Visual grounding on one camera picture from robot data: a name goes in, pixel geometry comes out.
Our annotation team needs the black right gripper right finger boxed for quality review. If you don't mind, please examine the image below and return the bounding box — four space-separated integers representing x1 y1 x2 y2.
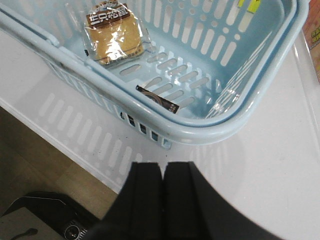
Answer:
164 161 278 240

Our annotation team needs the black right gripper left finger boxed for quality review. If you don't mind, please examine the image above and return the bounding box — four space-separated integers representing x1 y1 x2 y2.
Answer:
84 162 162 240

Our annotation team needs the black tissue pack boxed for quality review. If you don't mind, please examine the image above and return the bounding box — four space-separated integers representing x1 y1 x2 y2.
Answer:
119 84 180 141

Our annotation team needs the packaged bread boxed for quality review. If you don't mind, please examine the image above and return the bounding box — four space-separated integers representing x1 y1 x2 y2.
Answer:
83 0 155 66

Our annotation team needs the black robot base device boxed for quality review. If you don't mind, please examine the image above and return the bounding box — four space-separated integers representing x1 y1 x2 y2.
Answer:
0 191 99 240

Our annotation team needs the light blue plastic basket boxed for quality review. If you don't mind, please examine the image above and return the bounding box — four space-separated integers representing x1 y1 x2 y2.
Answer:
0 0 309 148

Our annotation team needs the yellow nabati wafer box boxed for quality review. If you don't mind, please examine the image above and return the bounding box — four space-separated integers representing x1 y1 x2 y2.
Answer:
302 0 320 82

